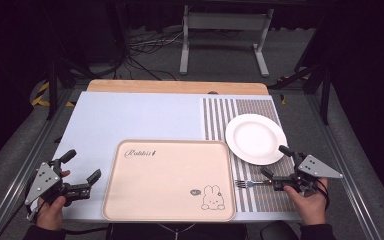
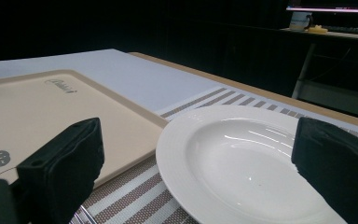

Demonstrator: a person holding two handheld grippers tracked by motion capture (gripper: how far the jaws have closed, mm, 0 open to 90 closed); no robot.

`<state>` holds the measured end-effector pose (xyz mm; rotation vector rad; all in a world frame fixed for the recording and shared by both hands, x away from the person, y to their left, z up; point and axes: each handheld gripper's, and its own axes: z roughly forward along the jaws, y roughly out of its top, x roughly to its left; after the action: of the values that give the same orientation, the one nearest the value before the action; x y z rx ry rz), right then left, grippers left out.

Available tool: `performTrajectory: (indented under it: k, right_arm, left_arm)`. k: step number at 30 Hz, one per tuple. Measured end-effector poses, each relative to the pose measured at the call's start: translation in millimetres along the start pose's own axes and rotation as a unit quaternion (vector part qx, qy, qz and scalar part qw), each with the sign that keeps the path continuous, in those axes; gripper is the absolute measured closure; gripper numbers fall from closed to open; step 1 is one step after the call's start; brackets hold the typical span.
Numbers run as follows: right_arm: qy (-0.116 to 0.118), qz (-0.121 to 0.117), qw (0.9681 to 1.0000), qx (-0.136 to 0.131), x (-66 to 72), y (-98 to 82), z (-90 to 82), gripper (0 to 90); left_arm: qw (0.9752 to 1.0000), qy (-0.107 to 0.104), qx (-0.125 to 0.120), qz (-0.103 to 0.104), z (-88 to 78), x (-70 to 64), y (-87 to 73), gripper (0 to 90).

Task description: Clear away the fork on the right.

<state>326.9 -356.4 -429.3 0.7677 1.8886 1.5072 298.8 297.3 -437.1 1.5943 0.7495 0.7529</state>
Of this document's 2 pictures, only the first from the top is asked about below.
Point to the pale blue table mat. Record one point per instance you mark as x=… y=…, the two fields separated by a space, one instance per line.
x=130 y=116

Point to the dark rounded object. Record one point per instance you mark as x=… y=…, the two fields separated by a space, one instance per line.
x=280 y=231

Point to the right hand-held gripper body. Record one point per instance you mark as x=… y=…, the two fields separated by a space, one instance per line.
x=316 y=168

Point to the black tripod stand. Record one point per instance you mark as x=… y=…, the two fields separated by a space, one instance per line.
x=51 y=93

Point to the black metal stand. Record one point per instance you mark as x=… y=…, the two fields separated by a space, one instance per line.
x=325 y=100

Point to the silver fork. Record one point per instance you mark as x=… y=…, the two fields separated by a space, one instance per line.
x=246 y=183

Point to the aluminium frame rail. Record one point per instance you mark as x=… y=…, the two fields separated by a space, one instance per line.
x=336 y=150
x=31 y=156

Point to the grey metal stand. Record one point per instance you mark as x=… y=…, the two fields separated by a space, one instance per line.
x=226 y=21

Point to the grey striped placemat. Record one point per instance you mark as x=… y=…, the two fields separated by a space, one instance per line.
x=220 y=113

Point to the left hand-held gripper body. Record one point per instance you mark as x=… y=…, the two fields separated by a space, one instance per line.
x=43 y=181

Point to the person's dark torso clothing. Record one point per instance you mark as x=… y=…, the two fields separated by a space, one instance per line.
x=146 y=233

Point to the person's left hand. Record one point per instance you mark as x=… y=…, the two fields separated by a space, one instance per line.
x=50 y=215

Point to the yellow black striped tape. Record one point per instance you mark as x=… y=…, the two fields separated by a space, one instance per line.
x=41 y=90

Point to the person's right hand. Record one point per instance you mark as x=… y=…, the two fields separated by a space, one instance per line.
x=310 y=206

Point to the white round plate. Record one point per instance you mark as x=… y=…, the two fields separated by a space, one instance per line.
x=255 y=138

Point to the beige tray with rabbit print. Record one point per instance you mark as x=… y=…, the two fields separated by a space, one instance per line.
x=166 y=180

